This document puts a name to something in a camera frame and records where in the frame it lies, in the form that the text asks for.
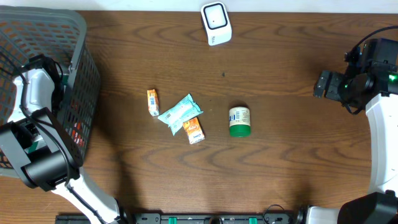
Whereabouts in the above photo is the green lid white jar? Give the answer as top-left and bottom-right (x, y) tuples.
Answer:
(229, 106), (251, 138)

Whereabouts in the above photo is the small orange snack box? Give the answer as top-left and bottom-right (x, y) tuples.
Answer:
(183, 117), (205, 144)

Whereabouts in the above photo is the teal wet wipes packet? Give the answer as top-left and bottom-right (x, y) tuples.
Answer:
(158, 94), (203, 135)

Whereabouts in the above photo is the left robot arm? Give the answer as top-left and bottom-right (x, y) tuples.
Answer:
(1, 54), (134, 223)

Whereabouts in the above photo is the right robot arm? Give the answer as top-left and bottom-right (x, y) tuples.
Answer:
(294, 71), (397, 223)

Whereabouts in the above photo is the white barcode scanner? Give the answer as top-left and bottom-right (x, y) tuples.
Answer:
(201, 1), (232, 46)

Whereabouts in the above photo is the grey plastic shopping basket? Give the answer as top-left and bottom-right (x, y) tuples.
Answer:
(0, 5), (101, 179)

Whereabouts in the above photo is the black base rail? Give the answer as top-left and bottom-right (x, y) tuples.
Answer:
(55, 212), (296, 224)

